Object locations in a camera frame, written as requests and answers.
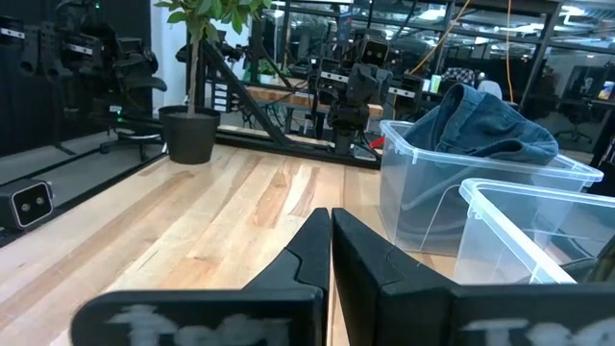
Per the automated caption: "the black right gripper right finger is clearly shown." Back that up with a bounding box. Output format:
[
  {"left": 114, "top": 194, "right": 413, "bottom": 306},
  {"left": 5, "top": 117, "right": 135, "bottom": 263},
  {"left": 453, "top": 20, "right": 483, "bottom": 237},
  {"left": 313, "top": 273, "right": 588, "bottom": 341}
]
[{"left": 331, "top": 207, "right": 615, "bottom": 346}]

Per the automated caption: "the wooden background table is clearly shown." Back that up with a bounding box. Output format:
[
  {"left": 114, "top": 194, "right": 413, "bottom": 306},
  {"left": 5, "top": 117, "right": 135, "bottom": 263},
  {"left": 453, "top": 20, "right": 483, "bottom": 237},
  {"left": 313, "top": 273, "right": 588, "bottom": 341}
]
[{"left": 247, "top": 85, "right": 385, "bottom": 119}]

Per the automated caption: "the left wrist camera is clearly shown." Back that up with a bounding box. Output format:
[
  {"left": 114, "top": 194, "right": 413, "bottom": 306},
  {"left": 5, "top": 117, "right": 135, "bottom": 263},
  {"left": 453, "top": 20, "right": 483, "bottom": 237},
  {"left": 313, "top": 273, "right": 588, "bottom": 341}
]
[{"left": 357, "top": 37, "right": 392, "bottom": 66}]

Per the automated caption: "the black office chair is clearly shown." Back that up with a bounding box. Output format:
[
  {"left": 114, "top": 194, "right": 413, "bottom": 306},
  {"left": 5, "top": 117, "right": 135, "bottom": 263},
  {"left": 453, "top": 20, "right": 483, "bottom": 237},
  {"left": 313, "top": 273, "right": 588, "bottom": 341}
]
[{"left": 98, "top": 36, "right": 169, "bottom": 162}]

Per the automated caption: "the blue denim hat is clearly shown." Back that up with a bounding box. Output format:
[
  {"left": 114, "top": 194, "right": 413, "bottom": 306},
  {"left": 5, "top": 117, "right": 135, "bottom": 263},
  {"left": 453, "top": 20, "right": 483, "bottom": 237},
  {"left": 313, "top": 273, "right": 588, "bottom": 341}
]
[{"left": 402, "top": 82, "right": 560, "bottom": 167}]

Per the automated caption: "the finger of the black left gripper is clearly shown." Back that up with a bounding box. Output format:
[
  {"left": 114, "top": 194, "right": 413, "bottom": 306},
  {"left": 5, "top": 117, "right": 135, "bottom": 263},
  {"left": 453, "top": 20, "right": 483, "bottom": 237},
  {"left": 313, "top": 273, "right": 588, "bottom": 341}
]
[
  {"left": 317, "top": 62, "right": 371, "bottom": 106},
  {"left": 369, "top": 64, "right": 425, "bottom": 108}
]

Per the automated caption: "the yellow hanging cable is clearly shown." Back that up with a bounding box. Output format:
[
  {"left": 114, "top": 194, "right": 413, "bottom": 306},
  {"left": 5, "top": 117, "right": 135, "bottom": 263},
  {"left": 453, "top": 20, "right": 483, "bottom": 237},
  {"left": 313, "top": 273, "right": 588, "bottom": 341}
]
[{"left": 504, "top": 0, "right": 515, "bottom": 105}]

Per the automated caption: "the table-level camera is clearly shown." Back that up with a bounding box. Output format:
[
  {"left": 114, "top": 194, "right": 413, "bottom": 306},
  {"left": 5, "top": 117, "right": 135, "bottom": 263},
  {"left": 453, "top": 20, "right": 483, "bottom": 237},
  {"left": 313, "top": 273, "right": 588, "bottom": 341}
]
[{"left": 0, "top": 178, "right": 55, "bottom": 232}]

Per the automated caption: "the clear plastic bin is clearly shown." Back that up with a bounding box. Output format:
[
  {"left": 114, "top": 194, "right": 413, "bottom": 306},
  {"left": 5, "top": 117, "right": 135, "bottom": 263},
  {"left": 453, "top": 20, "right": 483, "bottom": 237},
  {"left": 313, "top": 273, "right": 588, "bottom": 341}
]
[
  {"left": 454, "top": 177, "right": 615, "bottom": 285},
  {"left": 378, "top": 119, "right": 604, "bottom": 257}
]

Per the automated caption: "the green potted plant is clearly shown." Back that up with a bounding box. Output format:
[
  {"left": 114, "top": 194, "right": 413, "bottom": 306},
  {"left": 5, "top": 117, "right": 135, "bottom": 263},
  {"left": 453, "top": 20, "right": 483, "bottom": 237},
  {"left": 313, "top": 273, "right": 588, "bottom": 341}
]
[{"left": 153, "top": 0, "right": 273, "bottom": 165}]

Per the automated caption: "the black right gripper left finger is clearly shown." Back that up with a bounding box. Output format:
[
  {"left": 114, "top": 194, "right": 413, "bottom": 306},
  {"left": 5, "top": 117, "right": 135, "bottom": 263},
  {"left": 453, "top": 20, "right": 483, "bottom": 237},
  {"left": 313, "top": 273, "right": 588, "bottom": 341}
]
[{"left": 70, "top": 207, "right": 332, "bottom": 346}]

